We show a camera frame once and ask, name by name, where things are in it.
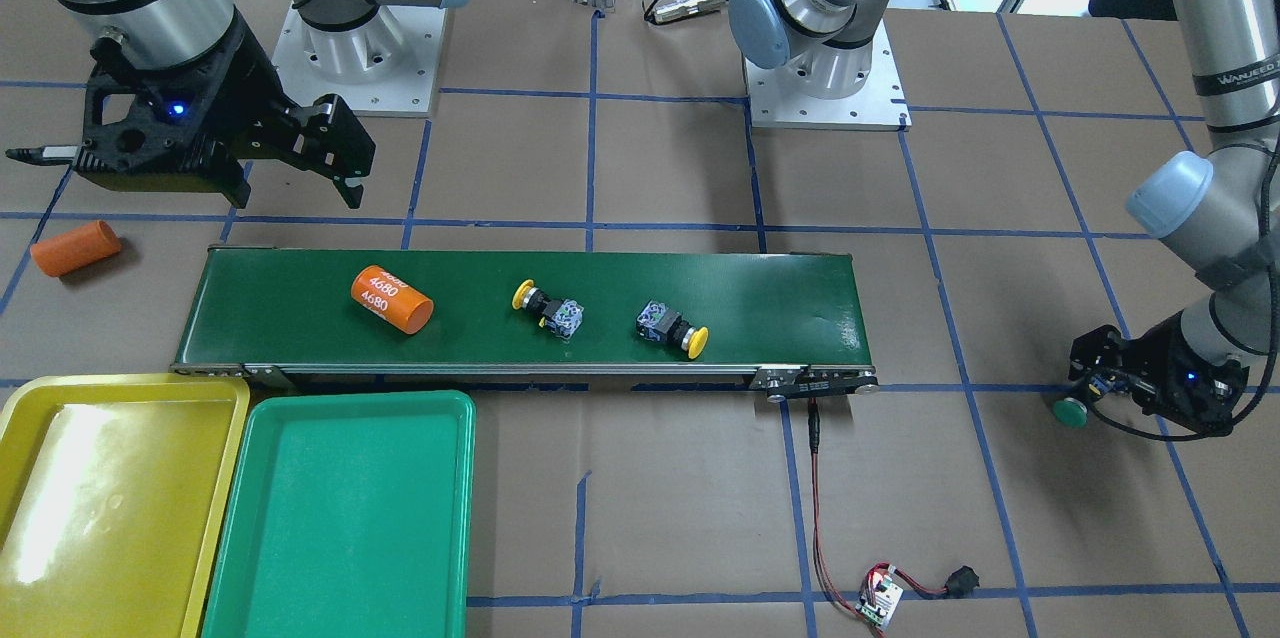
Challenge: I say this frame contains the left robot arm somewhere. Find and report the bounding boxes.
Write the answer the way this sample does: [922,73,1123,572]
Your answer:
[728,0,1277,442]

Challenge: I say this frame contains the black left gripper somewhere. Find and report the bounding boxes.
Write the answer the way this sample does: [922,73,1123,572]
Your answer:
[1068,314,1249,437]

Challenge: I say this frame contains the small controller circuit board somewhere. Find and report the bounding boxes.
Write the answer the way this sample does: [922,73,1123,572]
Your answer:
[855,562,902,637]

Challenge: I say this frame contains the yellow plastic tray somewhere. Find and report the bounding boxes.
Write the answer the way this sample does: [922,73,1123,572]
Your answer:
[1,373,250,637]

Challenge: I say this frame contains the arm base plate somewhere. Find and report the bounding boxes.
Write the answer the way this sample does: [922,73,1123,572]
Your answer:
[271,6,451,119]
[742,23,913,132]

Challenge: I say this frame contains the green plastic tray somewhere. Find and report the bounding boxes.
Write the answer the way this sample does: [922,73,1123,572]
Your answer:
[201,389,476,637]

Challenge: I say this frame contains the yellow push button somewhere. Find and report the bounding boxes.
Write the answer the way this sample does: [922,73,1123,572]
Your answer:
[635,301,710,360]
[512,279,585,341]

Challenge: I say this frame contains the green push button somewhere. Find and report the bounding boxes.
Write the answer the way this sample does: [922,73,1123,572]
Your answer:
[1052,372,1117,428]

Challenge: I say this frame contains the plain orange cylinder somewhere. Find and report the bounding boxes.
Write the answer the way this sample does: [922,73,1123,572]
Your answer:
[29,220,123,278]

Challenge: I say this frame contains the green conveyor belt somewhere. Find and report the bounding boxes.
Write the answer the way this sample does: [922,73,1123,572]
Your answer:
[172,246,879,401]

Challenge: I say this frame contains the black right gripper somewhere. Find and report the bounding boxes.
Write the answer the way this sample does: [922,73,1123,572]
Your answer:
[76,13,376,209]

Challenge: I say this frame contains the red black wire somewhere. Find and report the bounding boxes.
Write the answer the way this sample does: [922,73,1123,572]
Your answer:
[805,398,980,603]

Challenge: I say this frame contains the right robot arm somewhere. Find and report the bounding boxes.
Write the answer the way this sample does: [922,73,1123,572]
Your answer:
[6,0,468,209]

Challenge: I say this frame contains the orange cylinder marked 4680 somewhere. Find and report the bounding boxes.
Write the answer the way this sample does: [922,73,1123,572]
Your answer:
[349,265,435,334]

